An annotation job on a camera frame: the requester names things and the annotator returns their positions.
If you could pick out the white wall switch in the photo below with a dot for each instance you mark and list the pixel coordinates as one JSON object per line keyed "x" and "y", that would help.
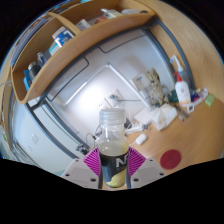
{"x": 35, "y": 138}

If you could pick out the white power strip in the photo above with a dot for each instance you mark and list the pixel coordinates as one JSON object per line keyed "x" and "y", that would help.
{"x": 135, "y": 128}

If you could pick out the brown tree figurine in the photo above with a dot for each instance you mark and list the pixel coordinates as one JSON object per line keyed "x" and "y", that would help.
{"x": 156, "y": 86}

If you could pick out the white wall socket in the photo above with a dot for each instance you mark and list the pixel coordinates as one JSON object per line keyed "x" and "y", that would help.
{"x": 114, "y": 97}

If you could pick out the white desk lamp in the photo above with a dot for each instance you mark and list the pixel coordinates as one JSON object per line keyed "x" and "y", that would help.
{"x": 126, "y": 80}

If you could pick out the flat round red coaster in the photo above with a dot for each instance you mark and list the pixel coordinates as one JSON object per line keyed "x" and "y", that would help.
{"x": 170, "y": 159}

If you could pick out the wooden shelf unit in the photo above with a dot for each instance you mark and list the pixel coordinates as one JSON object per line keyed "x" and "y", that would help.
{"x": 83, "y": 43}

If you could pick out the small green block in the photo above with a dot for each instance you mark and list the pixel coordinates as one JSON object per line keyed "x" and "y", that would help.
{"x": 210, "y": 100}

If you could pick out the clear bottle with dark label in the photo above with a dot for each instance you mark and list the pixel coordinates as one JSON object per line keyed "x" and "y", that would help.
{"x": 113, "y": 153}

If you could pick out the clear blue pump bottle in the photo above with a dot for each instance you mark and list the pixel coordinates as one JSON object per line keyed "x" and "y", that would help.
{"x": 176, "y": 62}

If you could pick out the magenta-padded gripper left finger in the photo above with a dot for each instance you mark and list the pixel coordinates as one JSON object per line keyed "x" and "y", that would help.
{"x": 80, "y": 171}

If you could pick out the small white oval mouse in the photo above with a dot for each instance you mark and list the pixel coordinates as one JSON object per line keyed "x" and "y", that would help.
{"x": 141, "y": 139}

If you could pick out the black electric shaver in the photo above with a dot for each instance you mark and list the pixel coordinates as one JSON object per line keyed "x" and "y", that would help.
{"x": 82, "y": 148}

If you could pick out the dark green round tin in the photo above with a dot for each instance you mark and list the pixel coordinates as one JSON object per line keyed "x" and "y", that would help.
{"x": 173, "y": 96}

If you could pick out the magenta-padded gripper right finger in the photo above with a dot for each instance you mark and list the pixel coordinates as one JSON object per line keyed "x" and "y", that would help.
{"x": 149, "y": 171}

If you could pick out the white pump bottle red top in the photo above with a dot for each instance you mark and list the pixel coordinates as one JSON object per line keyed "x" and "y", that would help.
{"x": 182, "y": 91}

